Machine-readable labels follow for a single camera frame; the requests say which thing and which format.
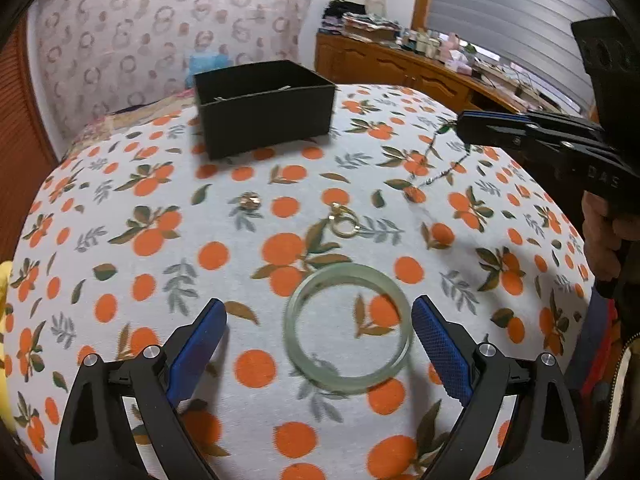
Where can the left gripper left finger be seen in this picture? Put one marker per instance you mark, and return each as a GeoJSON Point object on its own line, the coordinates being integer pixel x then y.
{"type": "Point", "coordinates": [95, 440]}

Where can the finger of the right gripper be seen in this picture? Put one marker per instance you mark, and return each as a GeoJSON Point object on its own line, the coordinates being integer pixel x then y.
{"type": "Point", "coordinates": [471, 123]}
{"type": "Point", "coordinates": [510, 140]}

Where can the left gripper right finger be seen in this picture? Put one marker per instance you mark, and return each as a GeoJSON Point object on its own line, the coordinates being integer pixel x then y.
{"type": "Point", "coordinates": [543, 439]}

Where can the gold ring earrings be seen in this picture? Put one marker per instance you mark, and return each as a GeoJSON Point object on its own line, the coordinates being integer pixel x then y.
{"type": "Point", "coordinates": [343, 222]}

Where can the silver chain jewelry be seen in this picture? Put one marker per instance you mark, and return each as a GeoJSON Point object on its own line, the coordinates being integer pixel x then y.
{"type": "Point", "coordinates": [245, 95]}

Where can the green jade bangle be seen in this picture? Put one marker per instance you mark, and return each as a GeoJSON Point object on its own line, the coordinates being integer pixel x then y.
{"type": "Point", "coordinates": [346, 328]}

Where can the black jewelry box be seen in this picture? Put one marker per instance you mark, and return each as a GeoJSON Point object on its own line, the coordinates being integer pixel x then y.
{"type": "Point", "coordinates": [238, 126]}

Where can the person's right hand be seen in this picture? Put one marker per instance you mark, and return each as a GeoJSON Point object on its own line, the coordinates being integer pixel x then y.
{"type": "Point", "coordinates": [604, 233]}

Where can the pink tissue box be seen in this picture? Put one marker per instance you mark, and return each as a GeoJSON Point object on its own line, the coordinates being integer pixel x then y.
{"type": "Point", "coordinates": [454, 58]}

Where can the cosmetic bottles group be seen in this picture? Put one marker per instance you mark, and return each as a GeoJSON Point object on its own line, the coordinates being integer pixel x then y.
{"type": "Point", "coordinates": [422, 43]}

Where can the yellow Pikachu plush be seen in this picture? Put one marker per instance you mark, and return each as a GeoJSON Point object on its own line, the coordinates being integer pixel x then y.
{"type": "Point", "coordinates": [6, 416]}

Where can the grey window blind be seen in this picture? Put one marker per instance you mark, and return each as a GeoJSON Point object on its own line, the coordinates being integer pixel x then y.
{"type": "Point", "coordinates": [535, 34]}

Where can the wooden sideboard cabinet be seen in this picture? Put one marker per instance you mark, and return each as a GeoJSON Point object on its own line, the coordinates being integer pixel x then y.
{"type": "Point", "coordinates": [348, 61]}

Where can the stack of folded clothes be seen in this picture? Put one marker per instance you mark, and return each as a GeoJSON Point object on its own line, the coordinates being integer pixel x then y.
{"type": "Point", "coordinates": [350, 19]}

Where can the orange print tablecloth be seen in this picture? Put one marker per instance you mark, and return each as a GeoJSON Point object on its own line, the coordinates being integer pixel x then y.
{"type": "Point", "coordinates": [129, 239]}

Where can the blue wrapped box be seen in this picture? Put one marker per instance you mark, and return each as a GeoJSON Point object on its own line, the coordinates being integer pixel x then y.
{"type": "Point", "coordinates": [204, 62]}

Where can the wooden louvered wardrobe door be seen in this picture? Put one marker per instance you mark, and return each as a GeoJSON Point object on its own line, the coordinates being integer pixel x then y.
{"type": "Point", "coordinates": [26, 154]}

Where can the floral bed blanket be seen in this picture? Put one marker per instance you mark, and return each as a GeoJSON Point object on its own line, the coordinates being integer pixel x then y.
{"type": "Point", "coordinates": [103, 128]}

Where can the circle pattern curtain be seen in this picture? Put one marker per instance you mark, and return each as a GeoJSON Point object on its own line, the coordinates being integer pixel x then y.
{"type": "Point", "coordinates": [100, 56]}

